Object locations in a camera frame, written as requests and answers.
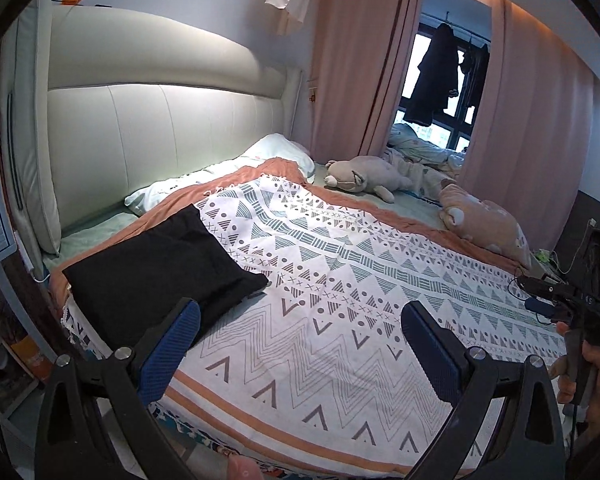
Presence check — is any white patterned blanket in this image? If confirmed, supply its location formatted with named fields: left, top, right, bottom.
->
left=62, top=174, right=571, bottom=476

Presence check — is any window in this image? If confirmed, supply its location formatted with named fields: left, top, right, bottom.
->
left=392, top=10, right=491, bottom=153

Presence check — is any black jacket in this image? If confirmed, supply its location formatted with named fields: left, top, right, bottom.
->
left=62, top=203, right=270, bottom=356

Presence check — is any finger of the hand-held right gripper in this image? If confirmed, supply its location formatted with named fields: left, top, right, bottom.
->
left=524, top=296, right=572, bottom=322
left=517, top=274, right=572, bottom=297

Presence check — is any pink curtain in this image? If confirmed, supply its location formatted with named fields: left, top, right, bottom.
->
left=310, top=0, right=428, bottom=163
left=455, top=0, right=596, bottom=261

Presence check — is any white charging cable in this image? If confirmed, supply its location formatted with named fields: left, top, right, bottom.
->
left=552, top=225, right=593, bottom=273

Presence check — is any grey plush toy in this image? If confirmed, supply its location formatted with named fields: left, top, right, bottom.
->
left=325, top=155, right=413, bottom=204

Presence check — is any pink printed pillow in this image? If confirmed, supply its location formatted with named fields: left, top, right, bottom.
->
left=439, top=182, right=533, bottom=266

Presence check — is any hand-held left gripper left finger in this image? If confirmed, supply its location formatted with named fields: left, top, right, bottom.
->
left=34, top=297, right=202, bottom=480

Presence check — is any hanging dark garment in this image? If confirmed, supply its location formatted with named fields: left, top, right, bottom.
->
left=459, top=44, right=491, bottom=123

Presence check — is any cream padded headboard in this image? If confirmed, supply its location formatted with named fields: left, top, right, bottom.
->
left=0, top=0, right=303, bottom=256

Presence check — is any orange box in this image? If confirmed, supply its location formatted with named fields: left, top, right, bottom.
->
left=12, top=335, right=51, bottom=381

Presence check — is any hanging black coat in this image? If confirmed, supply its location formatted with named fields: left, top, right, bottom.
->
left=404, top=22, right=460, bottom=128

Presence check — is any floral quilt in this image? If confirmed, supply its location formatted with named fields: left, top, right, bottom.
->
left=385, top=122, right=468, bottom=196

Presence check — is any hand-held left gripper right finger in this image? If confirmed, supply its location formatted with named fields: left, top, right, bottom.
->
left=401, top=301, right=567, bottom=480

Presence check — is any white pillow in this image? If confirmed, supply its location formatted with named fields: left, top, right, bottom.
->
left=124, top=133, right=316, bottom=213

